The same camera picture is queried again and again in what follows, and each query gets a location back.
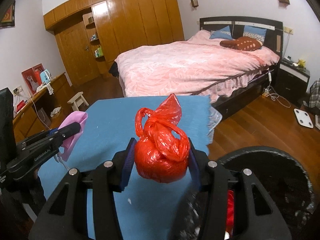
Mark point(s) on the red cloth garment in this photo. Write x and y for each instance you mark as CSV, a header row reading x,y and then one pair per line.
x,y
230,212

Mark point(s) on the wooden wardrobe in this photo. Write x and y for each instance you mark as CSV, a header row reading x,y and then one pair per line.
x,y
90,34

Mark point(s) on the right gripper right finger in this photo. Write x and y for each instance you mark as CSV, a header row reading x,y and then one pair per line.
x,y
256,215

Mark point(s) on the wooden side cabinet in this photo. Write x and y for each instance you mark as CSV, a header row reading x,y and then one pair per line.
x,y
44,111

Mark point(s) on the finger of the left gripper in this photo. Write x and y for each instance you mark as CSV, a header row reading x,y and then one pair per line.
x,y
68,131
53,131

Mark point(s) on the plaid cloth on chair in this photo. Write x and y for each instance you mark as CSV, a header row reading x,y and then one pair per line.
x,y
314,96

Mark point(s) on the right blue pillow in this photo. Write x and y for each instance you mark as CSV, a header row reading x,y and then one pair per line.
x,y
255,32

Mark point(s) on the blue pillow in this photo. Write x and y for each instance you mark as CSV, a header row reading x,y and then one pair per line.
x,y
224,33
255,32

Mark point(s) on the black lined trash bin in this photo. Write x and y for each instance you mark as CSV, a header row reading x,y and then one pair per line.
x,y
282,176

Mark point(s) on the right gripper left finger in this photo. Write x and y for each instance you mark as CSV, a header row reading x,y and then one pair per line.
x,y
64,215

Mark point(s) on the black white nightstand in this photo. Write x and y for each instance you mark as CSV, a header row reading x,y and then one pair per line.
x,y
292,82

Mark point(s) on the left blue pillow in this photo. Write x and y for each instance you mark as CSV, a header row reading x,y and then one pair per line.
x,y
224,33

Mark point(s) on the red picture box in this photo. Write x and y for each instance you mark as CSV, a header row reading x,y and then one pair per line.
x,y
32,77

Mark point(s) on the pink paper piece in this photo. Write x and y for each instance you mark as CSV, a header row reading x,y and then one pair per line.
x,y
68,144

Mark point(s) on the blue table mat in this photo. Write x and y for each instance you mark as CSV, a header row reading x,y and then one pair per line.
x,y
147,207

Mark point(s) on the white bathroom scale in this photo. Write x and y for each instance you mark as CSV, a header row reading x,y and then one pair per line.
x,y
303,118

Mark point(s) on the bed with pink duvet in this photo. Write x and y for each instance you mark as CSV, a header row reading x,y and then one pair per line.
x,y
230,78

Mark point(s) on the red white book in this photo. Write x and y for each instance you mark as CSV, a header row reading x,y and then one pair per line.
x,y
317,122

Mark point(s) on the brown dotted pillow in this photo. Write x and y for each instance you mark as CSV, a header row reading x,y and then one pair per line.
x,y
243,43

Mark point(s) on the framed red wall picture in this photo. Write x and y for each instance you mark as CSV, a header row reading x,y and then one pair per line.
x,y
9,17

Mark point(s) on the light blue electric kettle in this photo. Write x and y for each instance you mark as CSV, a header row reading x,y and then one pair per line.
x,y
45,76

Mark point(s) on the small white wooden stool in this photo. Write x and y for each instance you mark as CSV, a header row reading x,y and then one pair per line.
x,y
77,100

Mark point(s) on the left wall lamp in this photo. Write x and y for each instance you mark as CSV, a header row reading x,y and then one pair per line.
x,y
194,3

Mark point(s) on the yellow plush toy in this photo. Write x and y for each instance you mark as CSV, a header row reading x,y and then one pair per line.
x,y
301,64

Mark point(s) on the red plastic bag ball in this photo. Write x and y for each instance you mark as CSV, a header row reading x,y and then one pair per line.
x,y
162,151

